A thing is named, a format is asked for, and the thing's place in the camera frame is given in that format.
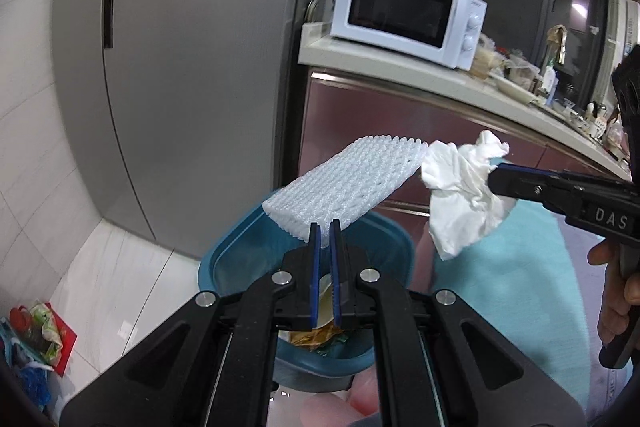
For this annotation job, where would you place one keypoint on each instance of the white plate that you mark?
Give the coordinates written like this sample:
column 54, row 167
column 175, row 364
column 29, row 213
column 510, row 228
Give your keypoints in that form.
column 512, row 88

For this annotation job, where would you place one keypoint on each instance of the grey refrigerator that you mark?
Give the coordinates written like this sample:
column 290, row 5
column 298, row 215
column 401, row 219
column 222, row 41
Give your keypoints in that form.
column 200, row 57

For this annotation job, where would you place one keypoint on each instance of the teal table cloth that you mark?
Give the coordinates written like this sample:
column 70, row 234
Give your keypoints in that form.
column 525, row 297

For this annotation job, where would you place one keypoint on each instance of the pink kitchen cabinet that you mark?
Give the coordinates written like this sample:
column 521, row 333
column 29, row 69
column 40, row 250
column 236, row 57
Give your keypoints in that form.
column 400, row 107

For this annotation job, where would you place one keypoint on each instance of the clear plastic food bag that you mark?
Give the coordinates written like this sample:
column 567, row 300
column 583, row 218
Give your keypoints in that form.
column 482, row 57

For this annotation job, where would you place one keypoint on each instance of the metal kitchen faucet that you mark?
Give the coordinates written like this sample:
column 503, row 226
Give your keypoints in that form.
column 559, row 42

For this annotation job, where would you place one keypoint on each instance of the red printed bag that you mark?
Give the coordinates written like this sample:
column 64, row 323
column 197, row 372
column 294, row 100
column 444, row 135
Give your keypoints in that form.
column 47, row 332

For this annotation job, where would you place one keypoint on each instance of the white foam fruit net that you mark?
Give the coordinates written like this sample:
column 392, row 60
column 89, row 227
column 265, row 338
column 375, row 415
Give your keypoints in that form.
column 345, row 177

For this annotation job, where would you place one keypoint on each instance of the gold foil wrapper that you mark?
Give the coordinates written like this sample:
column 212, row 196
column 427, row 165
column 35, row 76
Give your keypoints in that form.
column 320, row 338

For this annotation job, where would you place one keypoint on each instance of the white tissue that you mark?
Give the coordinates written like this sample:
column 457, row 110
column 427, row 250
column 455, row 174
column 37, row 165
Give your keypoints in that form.
column 460, row 197

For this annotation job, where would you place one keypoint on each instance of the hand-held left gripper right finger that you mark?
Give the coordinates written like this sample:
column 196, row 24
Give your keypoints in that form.
column 336, row 277

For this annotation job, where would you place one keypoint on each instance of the person's right hand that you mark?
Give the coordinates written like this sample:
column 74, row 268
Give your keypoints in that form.
column 612, row 307

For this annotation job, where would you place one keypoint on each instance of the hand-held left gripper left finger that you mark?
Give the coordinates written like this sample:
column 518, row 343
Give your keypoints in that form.
column 315, row 277

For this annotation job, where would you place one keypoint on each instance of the white microwave oven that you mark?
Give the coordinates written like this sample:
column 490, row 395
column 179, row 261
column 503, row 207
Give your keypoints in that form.
column 400, row 12

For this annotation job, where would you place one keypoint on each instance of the blue plastic bin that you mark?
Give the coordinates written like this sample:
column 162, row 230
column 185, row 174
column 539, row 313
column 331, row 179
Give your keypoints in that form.
column 235, row 252

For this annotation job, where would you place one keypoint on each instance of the blue plastic bag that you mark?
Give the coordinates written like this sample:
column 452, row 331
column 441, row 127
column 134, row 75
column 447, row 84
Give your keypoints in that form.
column 27, row 377

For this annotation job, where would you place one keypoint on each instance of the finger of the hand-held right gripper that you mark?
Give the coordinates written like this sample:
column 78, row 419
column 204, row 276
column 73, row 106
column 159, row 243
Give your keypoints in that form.
column 525, row 187

